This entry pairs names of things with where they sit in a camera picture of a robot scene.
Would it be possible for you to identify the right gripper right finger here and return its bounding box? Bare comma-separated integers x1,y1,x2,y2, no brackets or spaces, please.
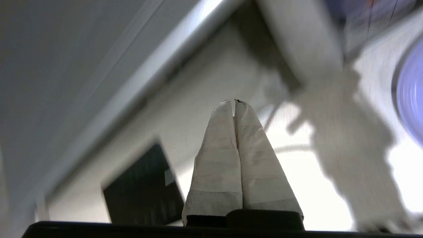
233,99,304,218

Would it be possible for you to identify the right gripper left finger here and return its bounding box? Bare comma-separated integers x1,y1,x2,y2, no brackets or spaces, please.
181,99,243,226

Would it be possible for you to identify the purple plate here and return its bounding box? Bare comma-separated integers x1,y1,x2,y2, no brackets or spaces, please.
394,36,423,147

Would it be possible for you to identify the black glass microwave door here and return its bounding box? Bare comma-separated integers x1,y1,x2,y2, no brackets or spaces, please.
342,0,423,61

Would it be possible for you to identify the black induction cooktop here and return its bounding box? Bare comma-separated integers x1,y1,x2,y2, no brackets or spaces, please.
102,141,185,226

